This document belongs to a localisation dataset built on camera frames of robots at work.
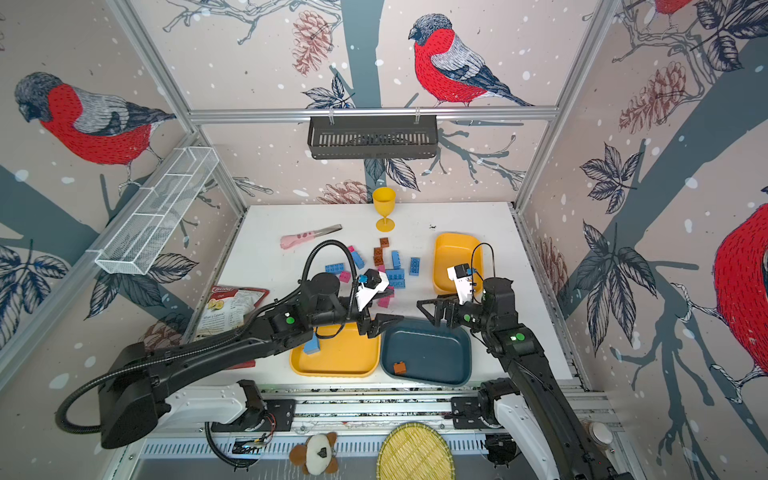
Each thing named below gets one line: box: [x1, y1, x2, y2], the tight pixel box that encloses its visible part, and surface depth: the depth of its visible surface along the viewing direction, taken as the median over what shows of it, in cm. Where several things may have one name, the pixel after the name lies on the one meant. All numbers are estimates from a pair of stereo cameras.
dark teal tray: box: [380, 318, 472, 387], surface depth 85 cm
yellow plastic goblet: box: [372, 187, 396, 233], surface depth 113 cm
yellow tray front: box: [290, 322, 382, 378], surface depth 83 cm
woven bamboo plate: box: [376, 422, 455, 480], surface depth 69 cm
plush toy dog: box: [289, 432, 338, 476], surface depth 68 cm
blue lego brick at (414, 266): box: [409, 257, 421, 276], surface depth 103 cm
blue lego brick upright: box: [391, 250, 401, 270], surface depth 106 cm
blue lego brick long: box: [351, 251, 365, 269], surface depth 105 cm
